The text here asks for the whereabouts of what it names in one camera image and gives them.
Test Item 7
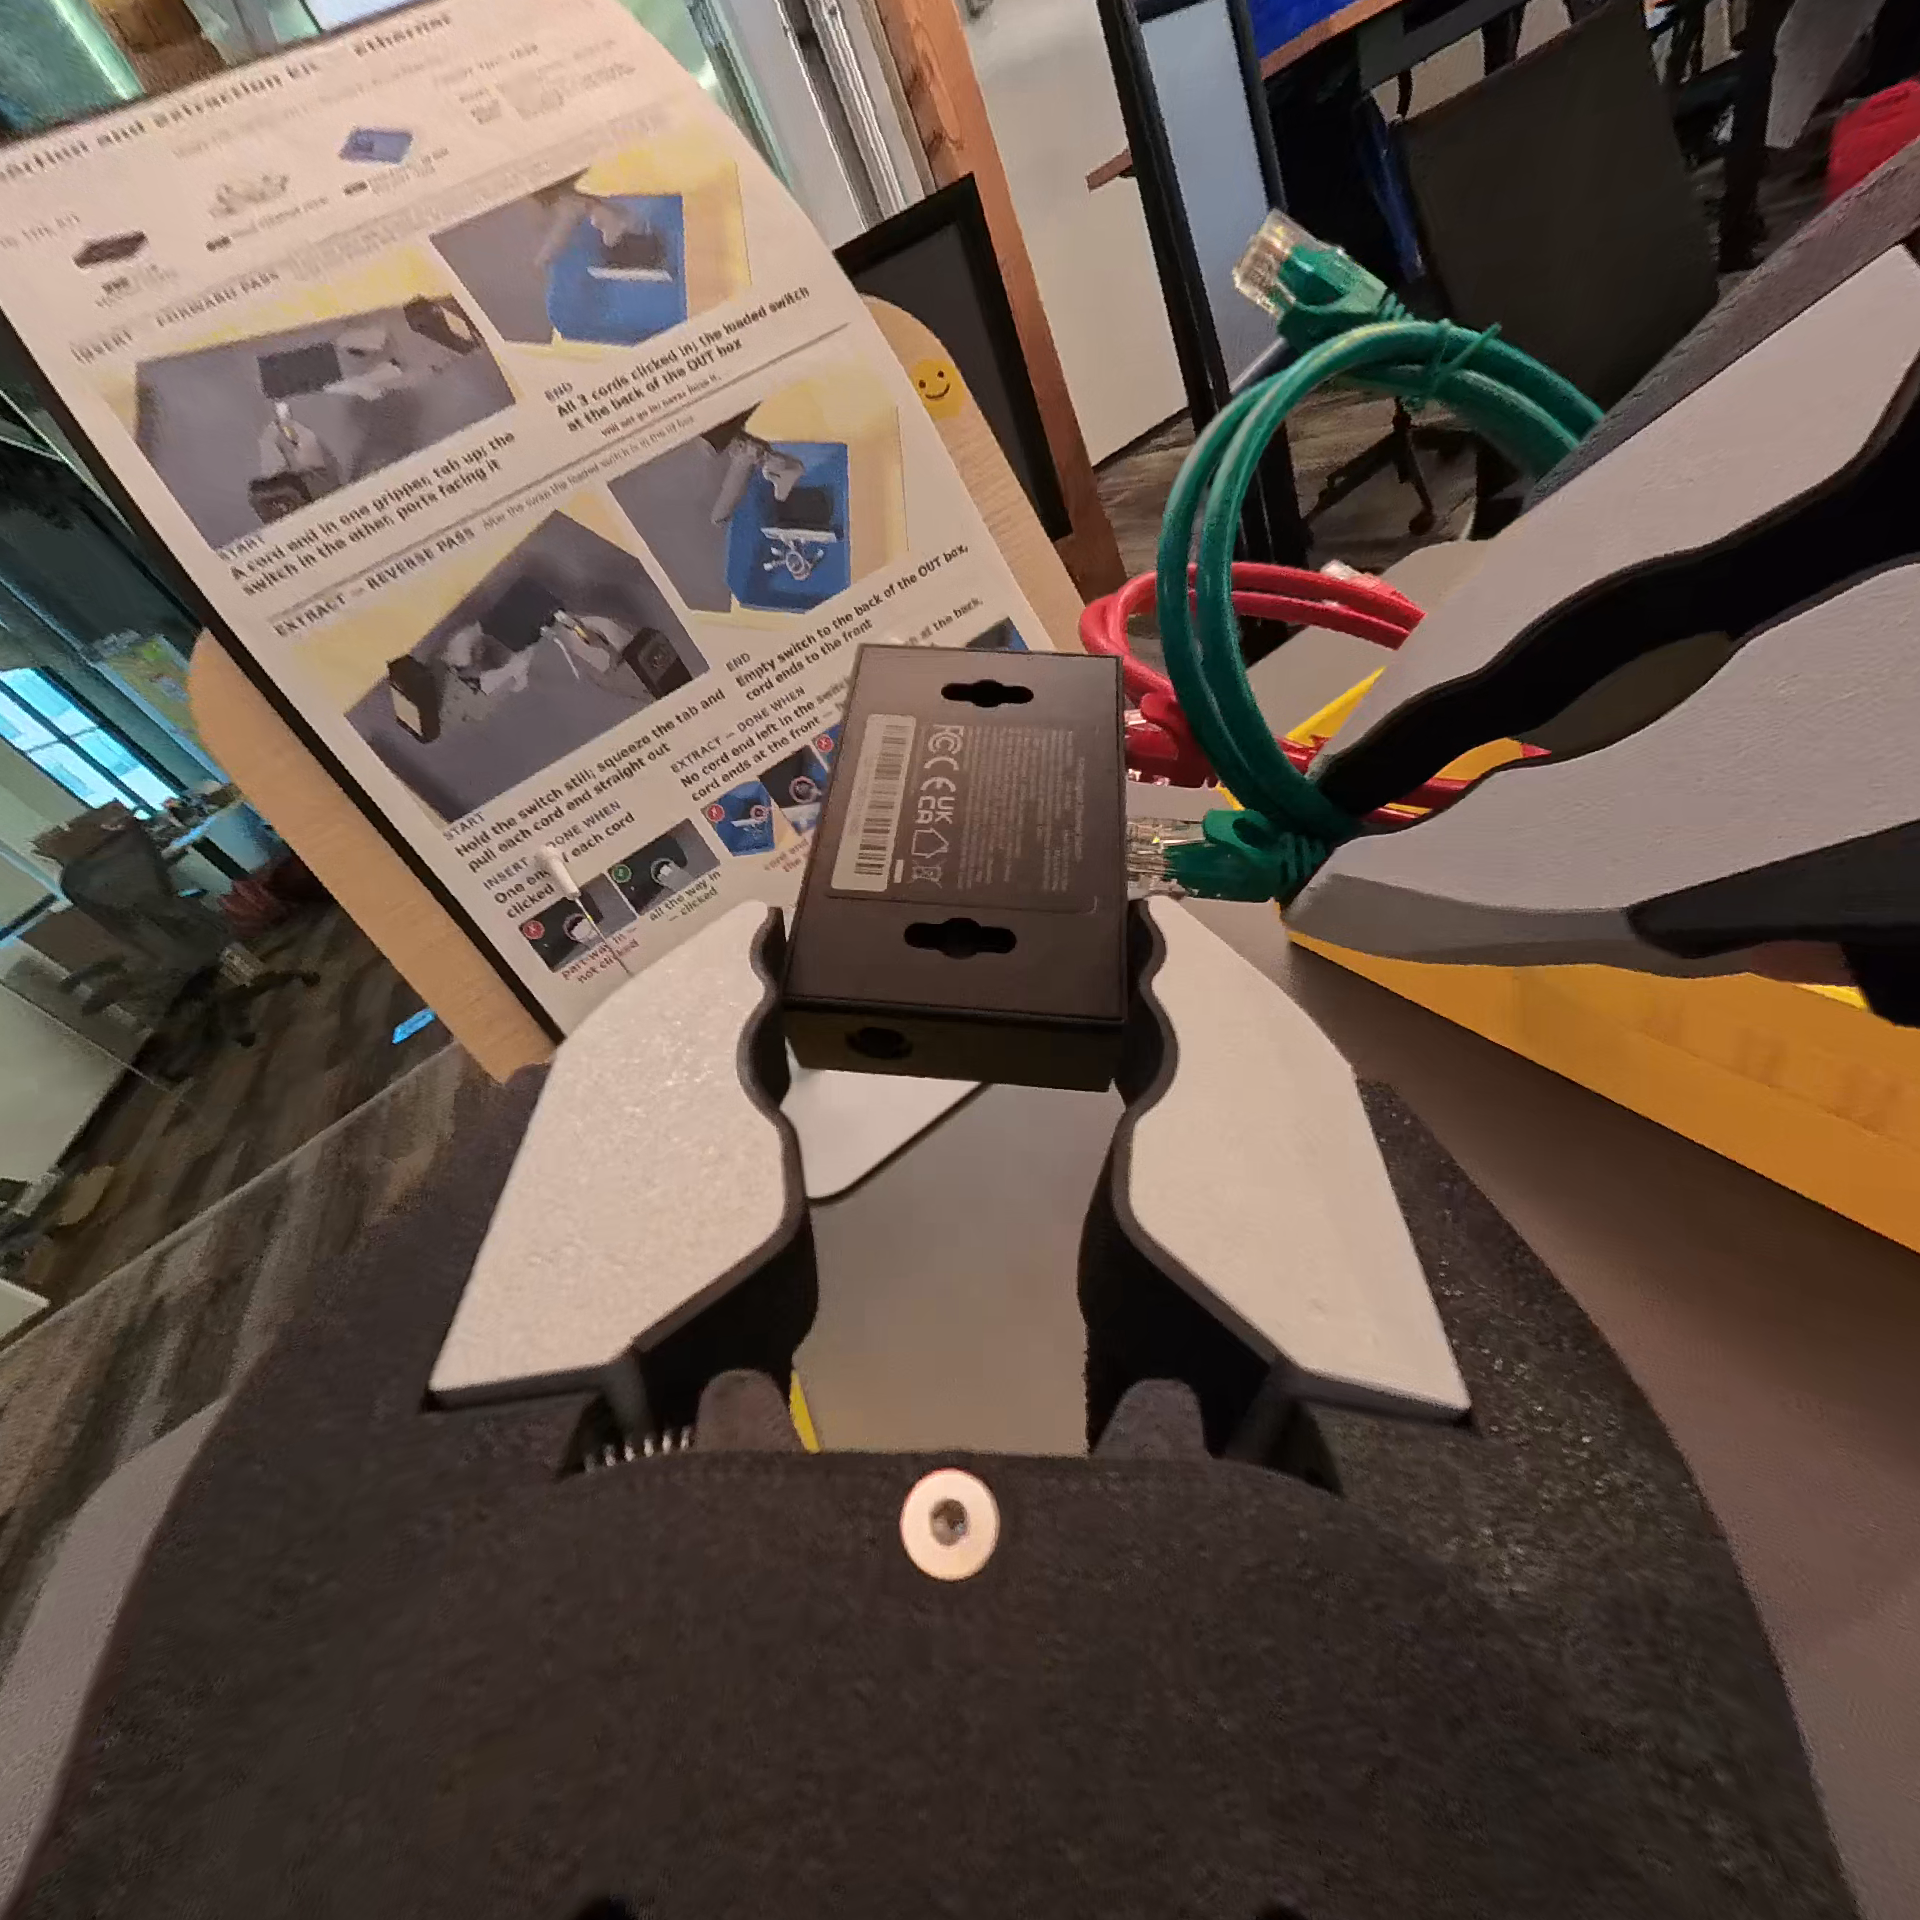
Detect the black mesh office chair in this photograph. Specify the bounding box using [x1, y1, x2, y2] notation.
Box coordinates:
[58, 815, 319, 1051]

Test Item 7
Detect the black framed monitor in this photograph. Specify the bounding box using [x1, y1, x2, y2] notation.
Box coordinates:
[831, 168, 1077, 543]

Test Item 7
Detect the red plastic crate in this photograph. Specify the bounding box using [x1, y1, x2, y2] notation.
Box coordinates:
[1821, 82, 1920, 202]

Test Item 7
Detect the black ethernet switch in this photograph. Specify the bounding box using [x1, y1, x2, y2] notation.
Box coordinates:
[780, 643, 1129, 1091]

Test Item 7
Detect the green tinted window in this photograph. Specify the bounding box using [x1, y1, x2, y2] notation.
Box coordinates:
[0, 375, 226, 902]

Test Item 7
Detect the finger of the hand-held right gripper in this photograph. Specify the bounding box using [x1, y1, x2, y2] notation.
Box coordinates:
[1281, 557, 1920, 976]
[1317, 245, 1920, 818]

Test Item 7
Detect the green ethernet cable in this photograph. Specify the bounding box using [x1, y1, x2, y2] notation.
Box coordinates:
[1125, 208, 1607, 905]

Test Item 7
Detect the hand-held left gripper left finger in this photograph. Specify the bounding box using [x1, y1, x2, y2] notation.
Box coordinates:
[426, 901, 817, 1454]

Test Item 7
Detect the white stand base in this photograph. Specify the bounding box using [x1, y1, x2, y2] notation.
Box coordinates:
[784, 1067, 990, 1205]

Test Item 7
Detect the brown wooden beam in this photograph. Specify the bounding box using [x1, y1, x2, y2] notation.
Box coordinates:
[870, 0, 1129, 600]

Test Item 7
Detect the red ethernet cable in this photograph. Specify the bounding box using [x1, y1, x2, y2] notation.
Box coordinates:
[1077, 559, 1549, 830]

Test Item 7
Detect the grey screen monitor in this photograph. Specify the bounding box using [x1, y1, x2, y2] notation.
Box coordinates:
[1098, 0, 1308, 600]

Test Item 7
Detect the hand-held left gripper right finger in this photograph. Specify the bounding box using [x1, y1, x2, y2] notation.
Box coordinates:
[1082, 896, 1474, 1461]

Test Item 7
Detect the instruction sheet on board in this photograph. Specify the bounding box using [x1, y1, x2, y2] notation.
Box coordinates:
[186, 291, 1129, 1086]

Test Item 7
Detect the instruction poster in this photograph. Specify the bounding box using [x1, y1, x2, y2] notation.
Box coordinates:
[0, 0, 1055, 1039]

